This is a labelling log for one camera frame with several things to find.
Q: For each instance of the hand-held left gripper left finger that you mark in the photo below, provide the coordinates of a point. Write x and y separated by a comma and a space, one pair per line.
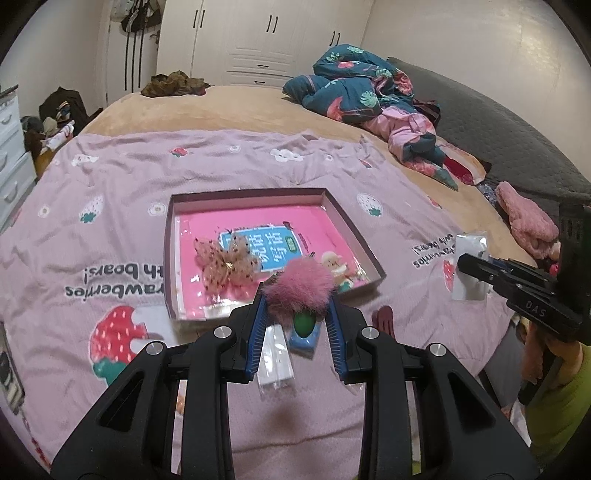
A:
256, 332

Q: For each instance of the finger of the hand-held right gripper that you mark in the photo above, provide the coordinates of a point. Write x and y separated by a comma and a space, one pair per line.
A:
501, 261
475, 270

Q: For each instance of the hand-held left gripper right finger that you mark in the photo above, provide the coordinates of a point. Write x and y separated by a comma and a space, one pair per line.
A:
334, 341

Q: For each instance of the clear plastic packet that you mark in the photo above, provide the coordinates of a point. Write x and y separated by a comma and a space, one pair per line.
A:
466, 244

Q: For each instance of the dark red hair clip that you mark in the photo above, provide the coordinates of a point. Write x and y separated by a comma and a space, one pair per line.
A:
383, 318

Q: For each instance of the pink pompom hair clip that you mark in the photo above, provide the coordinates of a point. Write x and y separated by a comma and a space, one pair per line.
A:
300, 288

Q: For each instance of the brown cardboard box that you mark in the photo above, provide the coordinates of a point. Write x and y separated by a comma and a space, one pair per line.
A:
171, 258

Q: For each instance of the person's right forearm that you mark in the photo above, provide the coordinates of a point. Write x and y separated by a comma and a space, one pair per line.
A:
558, 406

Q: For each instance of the person's right hand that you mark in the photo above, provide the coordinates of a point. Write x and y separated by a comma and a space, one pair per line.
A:
532, 355

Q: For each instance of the white item clear packet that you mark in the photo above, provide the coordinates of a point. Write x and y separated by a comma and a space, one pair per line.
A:
275, 355

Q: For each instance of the blue card green clip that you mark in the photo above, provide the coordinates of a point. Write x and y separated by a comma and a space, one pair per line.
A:
302, 340

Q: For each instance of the pink plush cloth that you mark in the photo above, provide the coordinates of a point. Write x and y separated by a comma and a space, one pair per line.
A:
526, 217

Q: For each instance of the cartoon figure hair clip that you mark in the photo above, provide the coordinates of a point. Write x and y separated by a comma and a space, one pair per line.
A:
334, 267

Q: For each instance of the beige dotted bow hair clip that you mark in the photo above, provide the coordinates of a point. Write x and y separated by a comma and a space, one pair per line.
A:
226, 263

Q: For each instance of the beige pillow red print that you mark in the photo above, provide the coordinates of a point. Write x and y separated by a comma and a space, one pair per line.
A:
461, 166

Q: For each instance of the pink book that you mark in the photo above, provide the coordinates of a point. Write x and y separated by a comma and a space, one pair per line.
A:
203, 226

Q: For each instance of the grey quilted cover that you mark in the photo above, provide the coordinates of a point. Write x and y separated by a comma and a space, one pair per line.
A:
508, 129

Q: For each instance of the pink floral clothing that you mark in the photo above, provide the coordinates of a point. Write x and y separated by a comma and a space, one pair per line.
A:
411, 134

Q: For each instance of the pink strawberry printed blanket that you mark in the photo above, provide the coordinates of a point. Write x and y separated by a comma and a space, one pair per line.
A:
92, 230

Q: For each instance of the teal floral quilt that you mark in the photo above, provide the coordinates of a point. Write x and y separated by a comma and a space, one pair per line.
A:
351, 87

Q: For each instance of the beige bed sheet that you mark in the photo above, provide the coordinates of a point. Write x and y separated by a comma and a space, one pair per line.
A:
231, 106

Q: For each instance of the black white flat object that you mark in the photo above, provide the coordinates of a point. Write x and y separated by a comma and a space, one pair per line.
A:
9, 378

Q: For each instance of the brown crumpled clothing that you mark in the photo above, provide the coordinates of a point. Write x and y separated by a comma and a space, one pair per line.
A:
173, 84

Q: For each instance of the white wardrobe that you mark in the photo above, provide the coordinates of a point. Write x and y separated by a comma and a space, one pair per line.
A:
258, 37

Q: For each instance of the dark clothes pile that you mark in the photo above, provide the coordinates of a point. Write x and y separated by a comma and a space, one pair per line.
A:
62, 106

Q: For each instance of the white drawer cabinet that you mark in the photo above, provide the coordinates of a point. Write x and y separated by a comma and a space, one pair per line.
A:
9, 152

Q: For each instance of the hanging bags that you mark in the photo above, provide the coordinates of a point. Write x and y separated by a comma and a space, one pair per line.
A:
136, 16

